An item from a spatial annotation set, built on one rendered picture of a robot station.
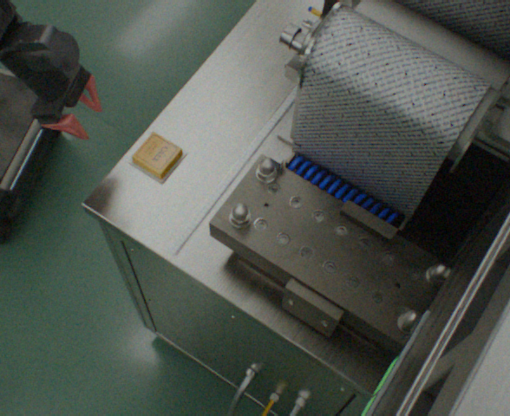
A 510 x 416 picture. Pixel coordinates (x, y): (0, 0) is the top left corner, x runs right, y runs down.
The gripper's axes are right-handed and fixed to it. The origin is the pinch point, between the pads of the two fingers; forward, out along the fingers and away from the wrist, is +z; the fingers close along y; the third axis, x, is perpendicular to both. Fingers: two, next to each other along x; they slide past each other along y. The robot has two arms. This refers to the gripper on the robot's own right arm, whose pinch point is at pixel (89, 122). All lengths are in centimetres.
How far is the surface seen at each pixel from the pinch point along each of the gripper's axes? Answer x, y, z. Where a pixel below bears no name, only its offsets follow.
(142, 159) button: -0.5, 1.7, 14.4
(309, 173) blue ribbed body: -33.5, 2.6, 19.8
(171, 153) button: -4.5, 4.7, 16.7
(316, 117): -38.6, 6.0, 8.6
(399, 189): -49, 1, 22
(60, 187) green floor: 89, 28, 70
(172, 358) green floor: 41, -15, 97
